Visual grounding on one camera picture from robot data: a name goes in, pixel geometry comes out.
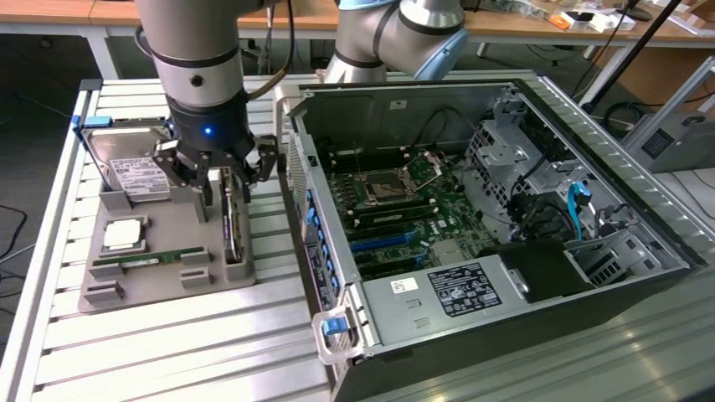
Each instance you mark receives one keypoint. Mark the metal socket cover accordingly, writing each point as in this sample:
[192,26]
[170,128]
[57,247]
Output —
[427,167]

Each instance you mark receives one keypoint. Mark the silver CPU chip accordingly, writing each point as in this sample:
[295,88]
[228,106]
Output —
[122,233]

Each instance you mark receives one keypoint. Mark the blue expansion slot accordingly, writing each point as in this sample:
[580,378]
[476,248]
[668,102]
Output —
[380,243]

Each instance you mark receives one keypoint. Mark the grey power supply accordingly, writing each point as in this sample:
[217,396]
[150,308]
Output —
[424,301]

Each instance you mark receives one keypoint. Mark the black RAM stick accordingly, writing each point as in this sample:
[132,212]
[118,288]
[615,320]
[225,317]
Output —
[391,218]

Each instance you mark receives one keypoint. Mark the green RAM stick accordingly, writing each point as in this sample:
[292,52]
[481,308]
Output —
[145,260]

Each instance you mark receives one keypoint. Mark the white box device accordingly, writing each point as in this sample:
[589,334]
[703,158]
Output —
[611,24]

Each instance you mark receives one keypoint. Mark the grey machine housing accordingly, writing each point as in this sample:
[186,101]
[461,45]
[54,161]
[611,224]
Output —
[689,146]

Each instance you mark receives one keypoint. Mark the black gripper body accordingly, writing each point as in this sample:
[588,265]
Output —
[209,125]

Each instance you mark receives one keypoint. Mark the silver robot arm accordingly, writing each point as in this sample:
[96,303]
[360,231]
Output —
[189,50]

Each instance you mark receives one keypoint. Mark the open black PC case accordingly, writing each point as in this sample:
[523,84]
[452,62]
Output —
[503,347]

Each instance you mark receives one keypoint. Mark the hard disk in blue caddy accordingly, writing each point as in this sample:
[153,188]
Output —
[133,176]

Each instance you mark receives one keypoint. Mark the green motherboard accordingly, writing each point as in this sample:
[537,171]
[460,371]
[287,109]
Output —
[447,209]

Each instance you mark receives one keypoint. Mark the graphics card with metal bracket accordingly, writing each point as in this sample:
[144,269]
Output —
[231,226]

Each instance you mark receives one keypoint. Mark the black monitor base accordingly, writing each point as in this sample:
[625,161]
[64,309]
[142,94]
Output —
[633,12]

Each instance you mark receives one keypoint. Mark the silver chipset heatsink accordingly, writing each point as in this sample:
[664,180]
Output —
[447,253]

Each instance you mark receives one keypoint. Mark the black tripod pole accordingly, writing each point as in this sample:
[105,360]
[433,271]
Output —
[641,39]

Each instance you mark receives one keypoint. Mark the black and white device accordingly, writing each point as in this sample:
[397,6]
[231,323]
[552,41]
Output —
[577,20]

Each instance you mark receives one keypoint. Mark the grey parts rack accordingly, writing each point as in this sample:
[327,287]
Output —
[166,234]

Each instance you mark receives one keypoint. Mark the wooden desk with white legs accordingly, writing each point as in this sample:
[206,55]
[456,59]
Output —
[56,17]
[664,33]

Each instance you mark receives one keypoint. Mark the CPU socket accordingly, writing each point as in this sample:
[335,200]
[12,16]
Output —
[385,186]

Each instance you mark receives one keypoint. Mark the silver disk bay cage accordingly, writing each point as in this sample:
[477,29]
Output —
[496,155]

